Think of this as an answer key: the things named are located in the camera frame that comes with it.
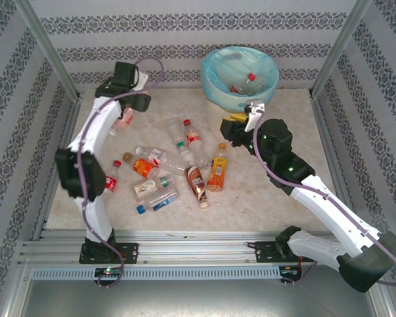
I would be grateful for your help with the red labelled plastic bottle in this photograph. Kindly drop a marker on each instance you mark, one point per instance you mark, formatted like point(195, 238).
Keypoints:
point(234, 89)

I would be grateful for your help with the clear bottle red cap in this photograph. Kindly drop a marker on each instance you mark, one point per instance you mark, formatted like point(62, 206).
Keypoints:
point(255, 87)

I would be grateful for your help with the red-cap bottle red white label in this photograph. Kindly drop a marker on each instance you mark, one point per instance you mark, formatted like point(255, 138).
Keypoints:
point(193, 138)

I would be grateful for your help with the pink drink bottle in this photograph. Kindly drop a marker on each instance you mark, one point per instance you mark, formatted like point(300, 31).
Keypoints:
point(123, 121)

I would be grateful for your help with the orange juice bottle yellow cap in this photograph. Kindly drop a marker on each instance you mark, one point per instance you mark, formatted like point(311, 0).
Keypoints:
point(217, 170)

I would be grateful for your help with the clear bottle green cap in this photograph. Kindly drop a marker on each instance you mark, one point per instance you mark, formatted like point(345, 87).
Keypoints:
point(175, 132)

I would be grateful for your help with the brown chocolate drink bottle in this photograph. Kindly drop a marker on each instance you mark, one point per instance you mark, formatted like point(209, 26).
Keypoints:
point(195, 183)

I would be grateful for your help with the orange label bottle brown cap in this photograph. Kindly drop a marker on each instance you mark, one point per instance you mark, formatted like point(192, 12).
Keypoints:
point(142, 166)

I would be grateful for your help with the blue-cap bottle blue label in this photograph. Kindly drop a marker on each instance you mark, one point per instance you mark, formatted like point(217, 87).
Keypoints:
point(161, 199)

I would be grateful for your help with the beige label bottle green cap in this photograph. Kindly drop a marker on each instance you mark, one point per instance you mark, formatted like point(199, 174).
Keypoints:
point(145, 189)

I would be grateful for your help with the red-cap cola bottle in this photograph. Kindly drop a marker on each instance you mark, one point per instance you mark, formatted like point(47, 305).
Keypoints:
point(111, 183)

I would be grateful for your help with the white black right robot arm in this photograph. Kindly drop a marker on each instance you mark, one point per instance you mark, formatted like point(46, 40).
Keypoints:
point(326, 204)

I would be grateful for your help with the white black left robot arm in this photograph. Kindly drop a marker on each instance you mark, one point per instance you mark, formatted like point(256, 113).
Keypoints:
point(95, 132)

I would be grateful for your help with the white trash bin blue liner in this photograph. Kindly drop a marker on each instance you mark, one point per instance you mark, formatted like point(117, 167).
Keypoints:
point(217, 95)

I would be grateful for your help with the small controller circuit board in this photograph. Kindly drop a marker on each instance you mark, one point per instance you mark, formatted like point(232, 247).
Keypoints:
point(288, 270)
point(109, 271)

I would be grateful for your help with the grey metal sheet panel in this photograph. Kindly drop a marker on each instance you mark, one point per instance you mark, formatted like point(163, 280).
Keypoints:
point(198, 300)

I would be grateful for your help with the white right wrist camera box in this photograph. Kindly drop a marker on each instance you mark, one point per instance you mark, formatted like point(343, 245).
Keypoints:
point(255, 107)

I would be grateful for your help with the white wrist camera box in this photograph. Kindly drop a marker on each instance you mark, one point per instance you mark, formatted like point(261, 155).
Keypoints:
point(255, 107)
point(142, 81)

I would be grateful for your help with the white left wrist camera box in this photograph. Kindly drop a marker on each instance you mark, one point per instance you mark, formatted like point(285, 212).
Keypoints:
point(142, 81)

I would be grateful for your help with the aluminium side rail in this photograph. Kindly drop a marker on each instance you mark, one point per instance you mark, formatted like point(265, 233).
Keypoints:
point(321, 125)
point(71, 125)

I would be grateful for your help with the aluminium frame post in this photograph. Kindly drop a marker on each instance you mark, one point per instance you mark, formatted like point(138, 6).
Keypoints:
point(50, 49)
point(338, 49)

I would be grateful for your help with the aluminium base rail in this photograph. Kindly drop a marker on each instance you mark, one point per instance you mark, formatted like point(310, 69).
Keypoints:
point(198, 251)

